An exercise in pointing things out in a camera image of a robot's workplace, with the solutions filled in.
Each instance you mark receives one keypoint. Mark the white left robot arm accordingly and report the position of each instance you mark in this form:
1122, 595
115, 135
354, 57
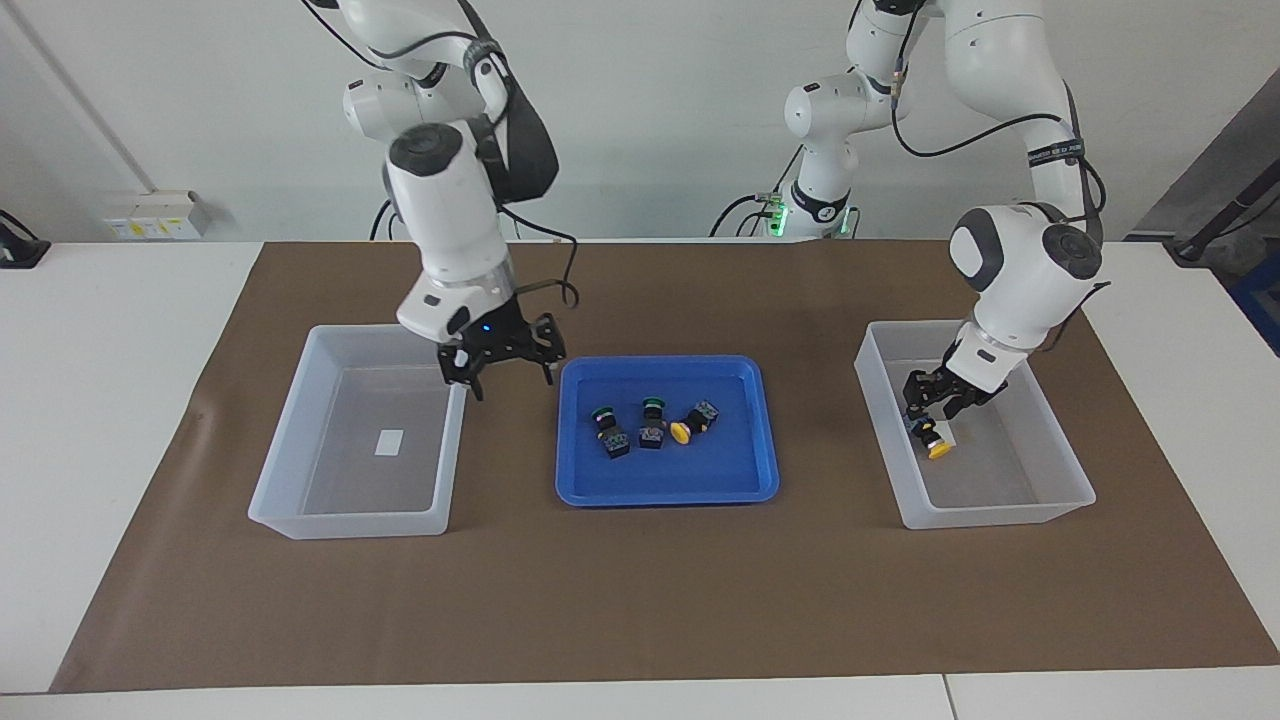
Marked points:
1020, 270

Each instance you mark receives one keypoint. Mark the small white paper label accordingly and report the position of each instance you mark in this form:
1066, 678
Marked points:
389, 443

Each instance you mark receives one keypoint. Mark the black desk clamp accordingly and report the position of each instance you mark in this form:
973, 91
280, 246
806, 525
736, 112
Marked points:
20, 250

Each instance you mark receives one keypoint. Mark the green push button switch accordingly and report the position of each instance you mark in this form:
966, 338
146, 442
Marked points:
652, 432
612, 440

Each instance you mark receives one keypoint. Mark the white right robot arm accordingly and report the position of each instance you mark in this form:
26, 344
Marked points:
455, 220

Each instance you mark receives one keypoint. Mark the brown table mat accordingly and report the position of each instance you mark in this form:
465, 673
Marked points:
640, 600

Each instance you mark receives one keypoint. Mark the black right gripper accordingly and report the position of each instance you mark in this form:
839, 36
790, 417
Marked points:
495, 340

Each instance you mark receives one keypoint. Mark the translucent white plastic box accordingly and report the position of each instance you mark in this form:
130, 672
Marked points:
340, 490
1000, 480

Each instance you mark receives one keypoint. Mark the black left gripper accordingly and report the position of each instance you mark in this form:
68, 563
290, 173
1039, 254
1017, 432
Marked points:
970, 378

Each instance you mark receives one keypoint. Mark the white wall socket box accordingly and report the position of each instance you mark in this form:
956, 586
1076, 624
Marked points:
155, 215

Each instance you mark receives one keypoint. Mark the blue plastic tray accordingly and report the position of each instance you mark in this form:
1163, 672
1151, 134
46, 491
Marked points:
670, 475

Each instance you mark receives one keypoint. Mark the black metal stand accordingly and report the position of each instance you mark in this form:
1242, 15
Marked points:
1225, 215

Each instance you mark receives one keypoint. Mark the blue crate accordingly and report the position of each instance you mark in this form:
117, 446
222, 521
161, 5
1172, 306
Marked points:
1262, 310

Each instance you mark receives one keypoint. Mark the yellow push button switch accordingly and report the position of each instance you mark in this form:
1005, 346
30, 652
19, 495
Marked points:
700, 417
937, 448

